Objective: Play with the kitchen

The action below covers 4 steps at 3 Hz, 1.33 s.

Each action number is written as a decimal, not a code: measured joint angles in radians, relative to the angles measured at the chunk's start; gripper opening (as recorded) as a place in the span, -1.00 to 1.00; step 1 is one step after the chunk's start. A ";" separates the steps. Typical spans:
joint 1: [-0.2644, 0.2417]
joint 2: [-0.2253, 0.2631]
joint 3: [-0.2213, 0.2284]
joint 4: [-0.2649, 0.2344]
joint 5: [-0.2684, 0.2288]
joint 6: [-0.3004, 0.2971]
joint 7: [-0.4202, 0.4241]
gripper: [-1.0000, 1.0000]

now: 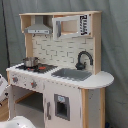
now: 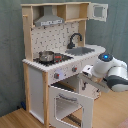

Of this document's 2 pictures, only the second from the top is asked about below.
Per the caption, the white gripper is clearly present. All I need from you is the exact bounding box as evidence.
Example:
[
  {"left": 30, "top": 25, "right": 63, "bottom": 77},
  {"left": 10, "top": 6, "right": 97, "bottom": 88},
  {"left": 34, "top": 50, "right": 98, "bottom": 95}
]
[{"left": 82, "top": 65, "right": 93, "bottom": 78}]

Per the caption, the white oven door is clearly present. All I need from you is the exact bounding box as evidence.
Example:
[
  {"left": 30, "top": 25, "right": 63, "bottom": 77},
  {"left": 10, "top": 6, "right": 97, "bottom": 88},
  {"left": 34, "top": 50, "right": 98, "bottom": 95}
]
[{"left": 49, "top": 86, "right": 94, "bottom": 128}]

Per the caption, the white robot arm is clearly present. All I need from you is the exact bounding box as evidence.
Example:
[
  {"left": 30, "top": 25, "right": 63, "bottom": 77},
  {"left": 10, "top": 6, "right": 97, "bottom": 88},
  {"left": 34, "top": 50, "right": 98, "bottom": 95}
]
[{"left": 80, "top": 53, "right": 128, "bottom": 92}]

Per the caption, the wooden toy kitchen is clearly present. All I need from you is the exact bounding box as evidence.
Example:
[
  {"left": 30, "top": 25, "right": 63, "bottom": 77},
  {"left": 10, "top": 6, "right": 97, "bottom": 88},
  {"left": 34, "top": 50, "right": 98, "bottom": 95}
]
[{"left": 22, "top": 2, "right": 105, "bottom": 128}]

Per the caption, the grey toy sink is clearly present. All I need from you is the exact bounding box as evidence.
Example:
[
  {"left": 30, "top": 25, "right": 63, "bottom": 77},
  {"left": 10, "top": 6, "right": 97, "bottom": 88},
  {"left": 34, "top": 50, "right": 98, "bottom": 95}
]
[{"left": 66, "top": 47, "right": 94, "bottom": 56}]

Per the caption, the black toy faucet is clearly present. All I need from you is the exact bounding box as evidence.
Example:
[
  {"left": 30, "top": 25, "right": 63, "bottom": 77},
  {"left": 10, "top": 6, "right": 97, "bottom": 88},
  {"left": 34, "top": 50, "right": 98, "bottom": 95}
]
[{"left": 67, "top": 33, "right": 83, "bottom": 49}]

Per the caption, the black toy stovetop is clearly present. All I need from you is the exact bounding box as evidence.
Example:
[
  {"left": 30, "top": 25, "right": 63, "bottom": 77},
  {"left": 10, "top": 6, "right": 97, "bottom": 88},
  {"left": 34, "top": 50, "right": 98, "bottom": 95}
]
[{"left": 34, "top": 53, "right": 71, "bottom": 66}]

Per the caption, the left red stove knob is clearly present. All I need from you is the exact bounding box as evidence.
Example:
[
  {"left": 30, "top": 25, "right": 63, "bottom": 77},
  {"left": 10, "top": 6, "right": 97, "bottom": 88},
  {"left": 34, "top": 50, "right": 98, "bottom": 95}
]
[{"left": 54, "top": 73, "right": 60, "bottom": 79}]

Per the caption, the silver toy pot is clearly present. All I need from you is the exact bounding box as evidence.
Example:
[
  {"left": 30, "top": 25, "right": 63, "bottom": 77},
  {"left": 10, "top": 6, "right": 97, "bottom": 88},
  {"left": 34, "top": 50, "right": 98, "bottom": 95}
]
[{"left": 39, "top": 51, "right": 54, "bottom": 62}]

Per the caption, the white microwave cabinet door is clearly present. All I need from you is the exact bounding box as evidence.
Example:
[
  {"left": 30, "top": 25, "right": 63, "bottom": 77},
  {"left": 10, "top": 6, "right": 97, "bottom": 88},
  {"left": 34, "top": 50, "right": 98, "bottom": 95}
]
[{"left": 87, "top": 3, "right": 108, "bottom": 21}]

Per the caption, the grey range hood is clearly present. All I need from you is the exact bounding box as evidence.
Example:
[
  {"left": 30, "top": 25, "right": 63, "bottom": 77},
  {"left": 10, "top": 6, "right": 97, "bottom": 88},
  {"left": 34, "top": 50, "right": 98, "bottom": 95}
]
[{"left": 35, "top": 5, "right": 64, "bottom": 27}]

